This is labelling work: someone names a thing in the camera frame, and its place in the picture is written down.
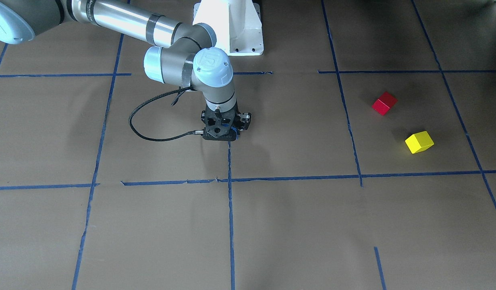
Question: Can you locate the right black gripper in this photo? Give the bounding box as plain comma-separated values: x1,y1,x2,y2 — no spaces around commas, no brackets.
205,105,251,131

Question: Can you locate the blue wooden block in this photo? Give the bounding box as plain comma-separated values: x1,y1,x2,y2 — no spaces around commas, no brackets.
230,126,240,140

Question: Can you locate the red wooden block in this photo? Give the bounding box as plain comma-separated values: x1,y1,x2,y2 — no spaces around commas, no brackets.
371,91,398,116

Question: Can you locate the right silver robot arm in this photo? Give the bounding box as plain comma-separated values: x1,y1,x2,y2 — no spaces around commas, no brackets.
0,0,251,140

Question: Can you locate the yellow wooden block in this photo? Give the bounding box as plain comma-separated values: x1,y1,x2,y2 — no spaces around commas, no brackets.
405,130,434,154

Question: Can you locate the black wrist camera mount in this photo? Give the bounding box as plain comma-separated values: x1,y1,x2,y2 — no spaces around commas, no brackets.
201,110,235,141

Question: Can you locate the black braided cable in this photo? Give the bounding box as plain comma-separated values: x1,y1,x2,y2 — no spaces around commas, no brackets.
129,87,204,142

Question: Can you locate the white pedestal column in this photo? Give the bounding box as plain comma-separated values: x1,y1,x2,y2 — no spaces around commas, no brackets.
193,0,264,56

